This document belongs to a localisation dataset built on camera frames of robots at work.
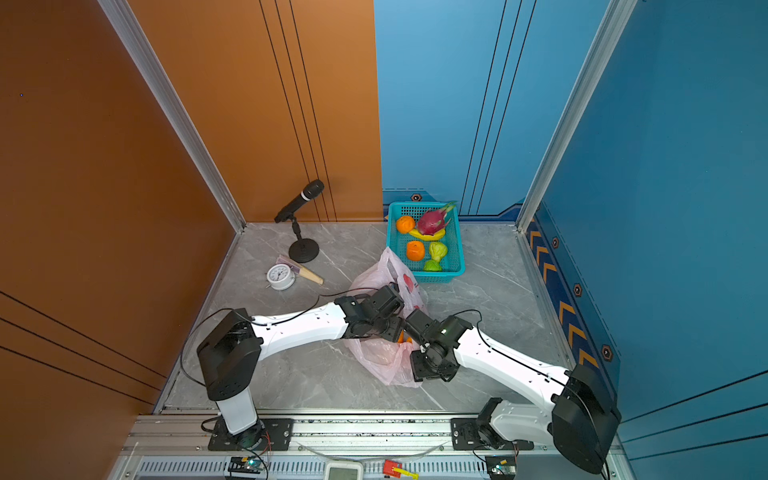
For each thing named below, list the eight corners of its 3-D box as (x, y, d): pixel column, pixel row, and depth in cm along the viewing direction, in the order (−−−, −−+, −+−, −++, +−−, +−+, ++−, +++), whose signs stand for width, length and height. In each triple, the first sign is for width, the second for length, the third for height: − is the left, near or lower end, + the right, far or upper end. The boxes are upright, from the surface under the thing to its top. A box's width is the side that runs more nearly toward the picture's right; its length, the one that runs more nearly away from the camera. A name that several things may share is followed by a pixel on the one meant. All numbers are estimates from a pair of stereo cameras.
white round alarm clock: (267, 290, 102) (263, 284, 99) (273, 270, 108) (270, 263, 105) (292, 290, 102) (289, 284, 99) (297, 270, 108) (294, 263, 105)
